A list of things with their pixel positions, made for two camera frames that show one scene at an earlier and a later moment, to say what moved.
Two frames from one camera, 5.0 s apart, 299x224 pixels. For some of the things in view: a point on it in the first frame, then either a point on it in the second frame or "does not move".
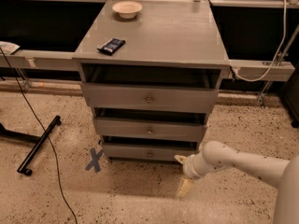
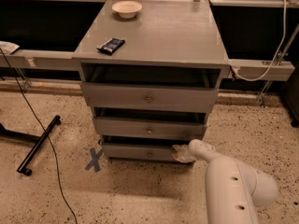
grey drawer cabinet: (152, 71) does not move
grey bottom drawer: (146, 152) does not move
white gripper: (189, 169) → (197, 148)
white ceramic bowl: (127, 9) does not move
